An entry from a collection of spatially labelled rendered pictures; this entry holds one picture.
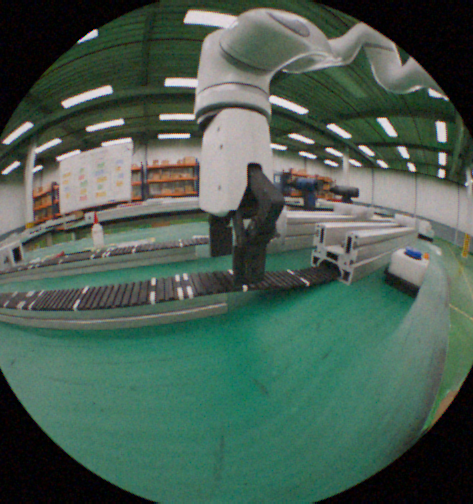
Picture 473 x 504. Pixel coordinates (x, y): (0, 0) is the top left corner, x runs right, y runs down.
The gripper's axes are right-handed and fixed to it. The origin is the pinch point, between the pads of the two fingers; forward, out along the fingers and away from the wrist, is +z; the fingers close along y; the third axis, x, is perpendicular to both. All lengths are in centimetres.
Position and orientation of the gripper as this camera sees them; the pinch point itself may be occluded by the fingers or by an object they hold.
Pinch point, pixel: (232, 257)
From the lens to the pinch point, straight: 20.4
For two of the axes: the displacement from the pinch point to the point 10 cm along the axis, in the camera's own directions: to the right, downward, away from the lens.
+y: 3.8, 3.0, -8.8
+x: 9.3, -1.2, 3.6
